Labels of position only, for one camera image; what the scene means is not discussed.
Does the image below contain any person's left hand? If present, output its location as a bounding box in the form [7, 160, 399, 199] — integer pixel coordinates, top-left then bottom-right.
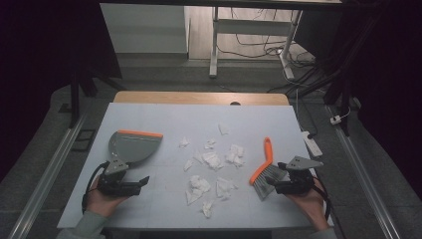
[86, 177, 131, 219]

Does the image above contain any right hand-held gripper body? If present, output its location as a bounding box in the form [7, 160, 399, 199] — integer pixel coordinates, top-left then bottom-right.
[274, 155, 324, 196]

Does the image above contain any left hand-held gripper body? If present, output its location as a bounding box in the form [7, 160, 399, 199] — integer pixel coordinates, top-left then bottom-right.
[97, 158, 141, 197]

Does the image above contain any person's right hand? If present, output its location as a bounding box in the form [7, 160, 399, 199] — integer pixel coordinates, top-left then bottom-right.
[286, 178, 330, 231]

